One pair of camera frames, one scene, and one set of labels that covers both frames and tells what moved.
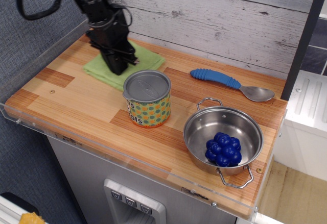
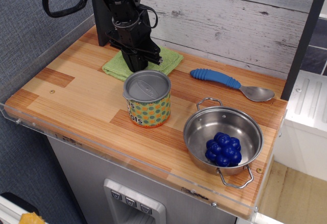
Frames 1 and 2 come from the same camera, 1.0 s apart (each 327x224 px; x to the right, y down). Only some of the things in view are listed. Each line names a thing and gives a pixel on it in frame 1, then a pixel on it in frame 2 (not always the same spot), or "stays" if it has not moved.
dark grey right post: (310, 25) stays
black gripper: (110, 36) to (133, 33)
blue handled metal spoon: (255, 94) stays
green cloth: (147, 59) to (116, 66)
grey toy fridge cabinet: (86, 173) stays
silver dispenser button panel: (127, 205) stays
